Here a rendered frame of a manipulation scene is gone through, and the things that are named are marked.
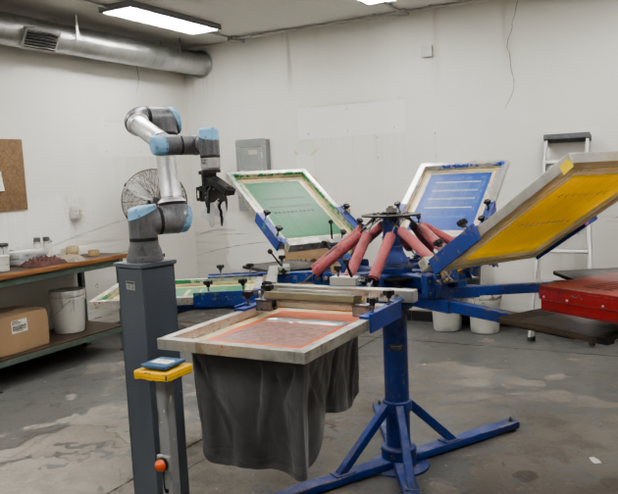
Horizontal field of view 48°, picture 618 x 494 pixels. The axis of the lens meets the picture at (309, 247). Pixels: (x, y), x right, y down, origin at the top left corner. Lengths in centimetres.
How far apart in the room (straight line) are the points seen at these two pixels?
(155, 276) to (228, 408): 71
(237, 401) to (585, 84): 487
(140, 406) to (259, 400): 77
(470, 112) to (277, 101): 211
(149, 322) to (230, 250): 519
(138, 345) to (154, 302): 19
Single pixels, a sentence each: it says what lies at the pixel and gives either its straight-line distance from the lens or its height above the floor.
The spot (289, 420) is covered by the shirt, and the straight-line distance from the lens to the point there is 238.
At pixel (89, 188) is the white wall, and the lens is 713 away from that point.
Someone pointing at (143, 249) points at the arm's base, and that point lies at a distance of 293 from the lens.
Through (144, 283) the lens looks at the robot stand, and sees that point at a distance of 290.
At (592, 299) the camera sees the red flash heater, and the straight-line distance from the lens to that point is 246.
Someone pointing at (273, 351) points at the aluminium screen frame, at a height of 98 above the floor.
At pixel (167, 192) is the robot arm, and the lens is 300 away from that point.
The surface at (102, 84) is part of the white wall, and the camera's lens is 738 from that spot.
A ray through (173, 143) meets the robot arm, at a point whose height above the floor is 166.
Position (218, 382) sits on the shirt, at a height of 83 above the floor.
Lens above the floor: 154
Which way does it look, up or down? 6 degrees down
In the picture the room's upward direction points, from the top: 3 degrees counter-clockwise
